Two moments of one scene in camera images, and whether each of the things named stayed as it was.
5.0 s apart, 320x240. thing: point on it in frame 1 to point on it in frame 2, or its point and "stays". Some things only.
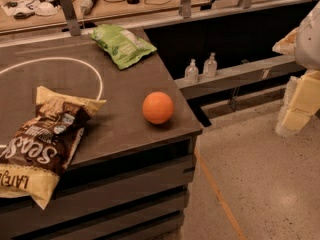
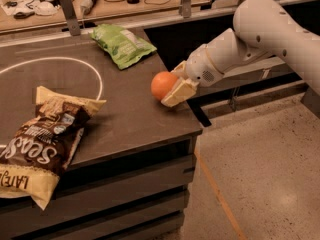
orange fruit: x=158 y=107 to x=162 y=83
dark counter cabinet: x=129 y=178 stays
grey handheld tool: x=90 y=1 stays
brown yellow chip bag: x=35 y=151 stays
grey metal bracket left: x=72 y=22 stays
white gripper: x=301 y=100 to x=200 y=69
